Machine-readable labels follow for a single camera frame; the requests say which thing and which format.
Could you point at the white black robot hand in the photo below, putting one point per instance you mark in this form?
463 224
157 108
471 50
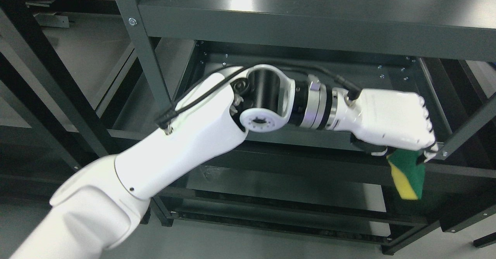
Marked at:
385 118

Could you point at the dark grey metal shelf rack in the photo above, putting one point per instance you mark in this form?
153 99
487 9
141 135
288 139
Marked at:
420 45

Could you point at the green yellow sponge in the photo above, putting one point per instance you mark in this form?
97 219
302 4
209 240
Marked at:
408 176

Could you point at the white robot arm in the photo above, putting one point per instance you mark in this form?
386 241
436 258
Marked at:
101 205

